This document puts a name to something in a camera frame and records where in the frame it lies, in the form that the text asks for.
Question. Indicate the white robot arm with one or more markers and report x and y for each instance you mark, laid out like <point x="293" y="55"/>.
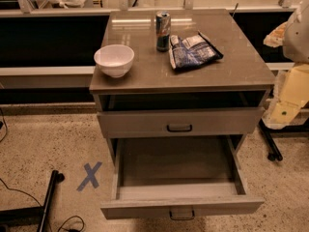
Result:
<point x="291" y="88"/>

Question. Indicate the grey top drawer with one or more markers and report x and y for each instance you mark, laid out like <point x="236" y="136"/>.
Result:
<point x="179" y="122"/>

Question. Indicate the grey drawer cabinet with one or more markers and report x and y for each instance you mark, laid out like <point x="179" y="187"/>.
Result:
<point x="239" y="79"/>

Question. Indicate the white bowl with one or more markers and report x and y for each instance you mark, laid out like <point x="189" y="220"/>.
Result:
<point x="114" y="60"/>

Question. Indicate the blue chip bag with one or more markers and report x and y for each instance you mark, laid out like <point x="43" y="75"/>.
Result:
<point x="192" y="52"/>

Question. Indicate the blue tape cross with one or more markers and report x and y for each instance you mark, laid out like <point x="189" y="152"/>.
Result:
<point x="90" y="176"/>

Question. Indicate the blue silver drink can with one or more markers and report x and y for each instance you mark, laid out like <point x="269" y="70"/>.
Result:
<point x="163" y="28"/>

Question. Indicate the black stand leg right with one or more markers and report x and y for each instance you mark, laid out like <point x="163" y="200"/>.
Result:
<point x="274" y="152"/>

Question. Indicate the black stand leg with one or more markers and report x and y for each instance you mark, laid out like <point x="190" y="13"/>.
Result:
<point x="274" y="152"/>
<point x="33" y="215"/>

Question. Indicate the black stand leg left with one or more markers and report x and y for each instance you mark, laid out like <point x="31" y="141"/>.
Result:
<point x="33" y="215"/>

